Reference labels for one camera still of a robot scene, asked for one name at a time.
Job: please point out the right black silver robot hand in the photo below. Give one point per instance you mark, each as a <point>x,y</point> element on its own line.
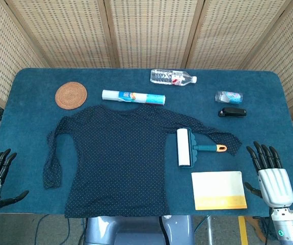
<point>275,186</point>

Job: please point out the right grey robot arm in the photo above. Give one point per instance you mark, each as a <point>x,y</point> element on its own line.
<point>286,227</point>

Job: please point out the white bag pack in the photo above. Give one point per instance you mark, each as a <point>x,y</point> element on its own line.
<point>133,97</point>

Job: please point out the yellow floor tape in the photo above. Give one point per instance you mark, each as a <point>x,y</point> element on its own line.
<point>243,231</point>

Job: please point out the white yellow booklet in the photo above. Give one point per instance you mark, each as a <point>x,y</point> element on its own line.
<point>218,190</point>

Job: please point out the teal tablecloth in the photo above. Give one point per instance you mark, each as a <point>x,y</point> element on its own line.
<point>29,127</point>

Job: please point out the metal table leg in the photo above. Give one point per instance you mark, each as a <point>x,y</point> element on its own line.
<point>208,229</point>

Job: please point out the black stapler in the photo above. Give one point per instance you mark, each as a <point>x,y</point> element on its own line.
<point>233,112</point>

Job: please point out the small clear bottle blue label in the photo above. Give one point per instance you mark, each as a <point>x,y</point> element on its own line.
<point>229,97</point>

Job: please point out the round woven rattan coaster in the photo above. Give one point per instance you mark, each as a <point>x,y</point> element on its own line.
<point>71,95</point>

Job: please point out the dark dotted long-sleeve shirt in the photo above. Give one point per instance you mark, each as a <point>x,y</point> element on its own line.
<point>115,158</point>

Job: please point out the grey robot torso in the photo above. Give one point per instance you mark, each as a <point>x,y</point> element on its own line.
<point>136,229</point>

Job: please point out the clear water bottle red label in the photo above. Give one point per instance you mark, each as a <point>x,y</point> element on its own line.
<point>164,76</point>

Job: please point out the woven bamboo folding screen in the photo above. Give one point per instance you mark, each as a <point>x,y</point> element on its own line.
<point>151,33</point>

